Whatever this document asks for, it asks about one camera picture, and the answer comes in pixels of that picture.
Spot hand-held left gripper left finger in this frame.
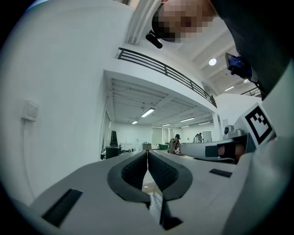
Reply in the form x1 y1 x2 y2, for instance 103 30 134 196
29 150 170 235

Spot person's head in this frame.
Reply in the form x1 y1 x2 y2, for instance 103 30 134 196
151 0 216 44

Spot person's right hand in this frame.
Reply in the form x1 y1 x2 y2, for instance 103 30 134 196
218 144 245 162

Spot black desk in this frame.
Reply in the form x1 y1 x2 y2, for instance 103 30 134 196
104 146 122 159

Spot white ceiling cable tray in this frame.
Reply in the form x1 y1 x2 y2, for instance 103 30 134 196
127 0 161 45

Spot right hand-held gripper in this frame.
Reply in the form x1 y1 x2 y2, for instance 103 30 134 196
180 102 277 164

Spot black chest-mounted phone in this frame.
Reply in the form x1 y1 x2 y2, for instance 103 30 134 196
225 52 253 79

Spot ceiling tube lights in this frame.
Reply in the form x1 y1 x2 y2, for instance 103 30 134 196
131 107 211 128

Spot white wall switch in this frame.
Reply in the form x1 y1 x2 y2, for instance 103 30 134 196
21 100 40 122

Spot black head-mounted camera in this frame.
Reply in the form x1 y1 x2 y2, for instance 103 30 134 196
145 30 164 49

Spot grey gripper-mounted camera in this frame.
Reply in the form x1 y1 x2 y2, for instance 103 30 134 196
223 125 247 140

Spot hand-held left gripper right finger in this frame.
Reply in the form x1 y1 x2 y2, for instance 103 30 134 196
147 150 241 235

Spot white wall cable conduit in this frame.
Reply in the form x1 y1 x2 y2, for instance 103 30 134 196
22 120 35 200

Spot black balcony railing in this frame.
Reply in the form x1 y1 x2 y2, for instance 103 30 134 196
114 47 218 108

